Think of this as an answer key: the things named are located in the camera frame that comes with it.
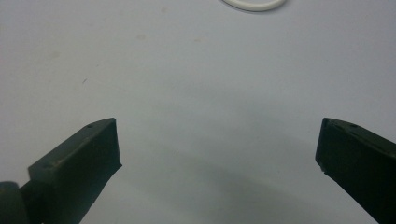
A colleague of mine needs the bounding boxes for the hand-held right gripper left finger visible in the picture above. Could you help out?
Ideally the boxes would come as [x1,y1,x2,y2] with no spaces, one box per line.
[20,117,123,224]

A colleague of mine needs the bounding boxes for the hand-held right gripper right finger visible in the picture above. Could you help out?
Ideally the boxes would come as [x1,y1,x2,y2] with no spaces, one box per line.
[315,117,396,224]

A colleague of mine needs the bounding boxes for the white round plate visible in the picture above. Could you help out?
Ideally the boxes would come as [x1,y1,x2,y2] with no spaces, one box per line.
[221,0,288,13]

